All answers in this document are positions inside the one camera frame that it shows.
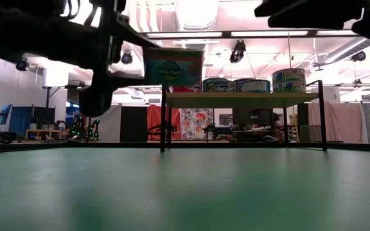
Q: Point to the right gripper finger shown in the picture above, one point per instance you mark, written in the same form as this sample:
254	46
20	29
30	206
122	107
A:
268	8

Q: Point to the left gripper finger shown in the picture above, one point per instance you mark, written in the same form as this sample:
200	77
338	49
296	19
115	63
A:
133	32
95	99

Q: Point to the gold lid pink label can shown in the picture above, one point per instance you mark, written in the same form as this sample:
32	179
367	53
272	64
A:
172	67

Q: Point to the silver lid green label can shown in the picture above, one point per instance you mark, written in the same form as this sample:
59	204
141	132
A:
288	87
288	76
220	87

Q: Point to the silver lid red label can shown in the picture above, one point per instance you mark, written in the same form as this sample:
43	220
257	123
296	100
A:
185	90

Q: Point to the teal label barcode can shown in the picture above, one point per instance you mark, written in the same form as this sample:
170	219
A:
254	86

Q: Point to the background black robot arm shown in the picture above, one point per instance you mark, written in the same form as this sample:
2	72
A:
217	130
162	128

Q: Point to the black overhead beam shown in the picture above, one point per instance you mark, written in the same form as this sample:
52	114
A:
268	33

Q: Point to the black ceiling spotlight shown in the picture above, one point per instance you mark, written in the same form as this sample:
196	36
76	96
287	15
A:
359	56
126	57
22	64
238	51

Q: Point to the plain white sheet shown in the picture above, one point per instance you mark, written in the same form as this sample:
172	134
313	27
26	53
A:
111	122

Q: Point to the background robot green lights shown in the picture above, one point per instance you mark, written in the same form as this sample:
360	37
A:
85	128

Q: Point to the black panel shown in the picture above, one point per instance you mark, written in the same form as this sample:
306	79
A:
133	123

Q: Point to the black metal rack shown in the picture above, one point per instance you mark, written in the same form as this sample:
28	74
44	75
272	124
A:
48	96

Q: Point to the wooden crate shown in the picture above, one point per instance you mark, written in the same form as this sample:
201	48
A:
43	133

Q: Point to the orange red cloth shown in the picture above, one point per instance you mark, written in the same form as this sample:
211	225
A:
154	118

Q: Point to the blue cloth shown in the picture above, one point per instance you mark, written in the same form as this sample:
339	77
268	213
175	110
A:
21	120

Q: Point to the blue tilted monitor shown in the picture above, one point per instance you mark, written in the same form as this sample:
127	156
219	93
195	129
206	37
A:
4	114

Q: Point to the white printed cloth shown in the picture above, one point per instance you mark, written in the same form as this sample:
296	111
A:
196	123

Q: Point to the pink patterned cloth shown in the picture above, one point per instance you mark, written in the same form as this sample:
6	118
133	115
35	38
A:
339	120

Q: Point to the black cabinet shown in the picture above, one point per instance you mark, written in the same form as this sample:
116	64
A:
252	117

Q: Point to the grey box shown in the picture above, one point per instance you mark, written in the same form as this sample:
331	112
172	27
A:
310	131

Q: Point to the green table mat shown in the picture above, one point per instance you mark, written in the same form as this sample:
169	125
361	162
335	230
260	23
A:
185	199

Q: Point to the wooden shelf black metal frame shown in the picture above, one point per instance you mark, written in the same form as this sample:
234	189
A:
236	100

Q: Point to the black aluminium table frame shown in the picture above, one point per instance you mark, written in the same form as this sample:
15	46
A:
204	145

